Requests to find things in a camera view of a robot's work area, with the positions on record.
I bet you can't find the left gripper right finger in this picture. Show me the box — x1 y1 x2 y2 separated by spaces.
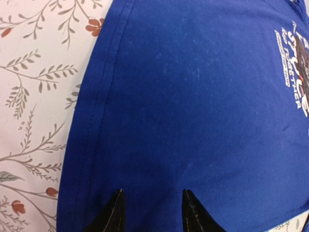
182 189 226 232

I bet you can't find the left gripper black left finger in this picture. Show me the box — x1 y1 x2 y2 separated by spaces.
83 189 126 232

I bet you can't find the blue printed t-shirt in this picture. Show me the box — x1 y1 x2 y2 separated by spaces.
56 0 309 232

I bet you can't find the floral patterned tablecloth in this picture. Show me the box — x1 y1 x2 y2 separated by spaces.
0 0 111 232

